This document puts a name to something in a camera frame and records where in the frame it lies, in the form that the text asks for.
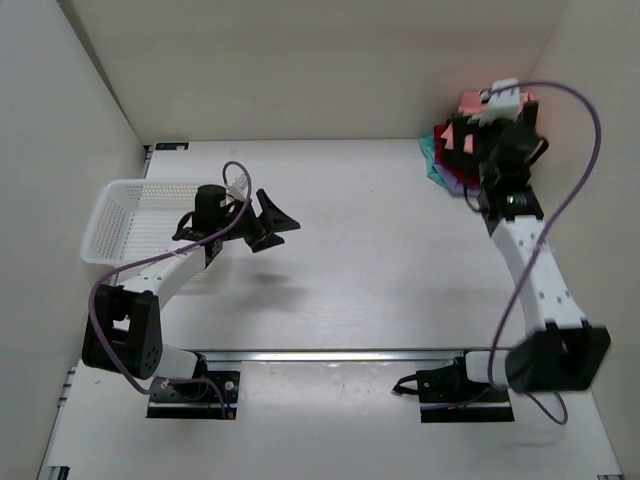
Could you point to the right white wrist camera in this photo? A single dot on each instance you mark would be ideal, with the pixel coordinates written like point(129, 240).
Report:
point(501, 101)

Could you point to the white plastic basket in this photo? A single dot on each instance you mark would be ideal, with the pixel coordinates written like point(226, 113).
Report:
point(135, 219)

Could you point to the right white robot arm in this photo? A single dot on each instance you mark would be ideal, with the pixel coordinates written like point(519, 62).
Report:
point(561, 351)

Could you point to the red folded t shirt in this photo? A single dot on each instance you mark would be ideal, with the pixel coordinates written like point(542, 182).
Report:
point(440, 145)

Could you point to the pink t shirt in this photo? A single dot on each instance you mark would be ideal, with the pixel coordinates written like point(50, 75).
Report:
point(470, 104)

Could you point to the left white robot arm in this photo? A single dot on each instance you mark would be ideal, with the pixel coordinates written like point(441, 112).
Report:
point(123, 333)

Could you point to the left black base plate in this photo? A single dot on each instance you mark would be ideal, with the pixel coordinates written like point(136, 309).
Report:
point(199, 401)

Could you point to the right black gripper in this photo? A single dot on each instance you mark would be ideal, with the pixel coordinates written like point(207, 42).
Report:
point(492, 127)

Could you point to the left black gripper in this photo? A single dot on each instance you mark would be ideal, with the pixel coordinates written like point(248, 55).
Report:
point(275, 220)

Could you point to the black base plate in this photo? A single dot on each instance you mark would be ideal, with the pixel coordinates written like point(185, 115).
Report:
point(199, 401)
point(447, 395)

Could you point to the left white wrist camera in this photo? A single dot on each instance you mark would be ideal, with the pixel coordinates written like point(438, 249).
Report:
point(239, 188)

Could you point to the teal folded t shirt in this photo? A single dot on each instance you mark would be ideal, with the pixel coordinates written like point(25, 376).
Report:
point(427, 147)

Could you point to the purple folded t shirt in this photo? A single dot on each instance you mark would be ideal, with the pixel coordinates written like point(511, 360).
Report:
point(451, 183)

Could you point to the black folded t shirt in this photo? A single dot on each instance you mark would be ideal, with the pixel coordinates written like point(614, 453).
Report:
point(458, 155)

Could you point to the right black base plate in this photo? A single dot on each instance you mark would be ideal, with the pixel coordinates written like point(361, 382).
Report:
point(447, 395)

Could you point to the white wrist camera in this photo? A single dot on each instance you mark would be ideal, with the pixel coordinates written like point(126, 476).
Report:
point(501, 101)
point(239, 188)

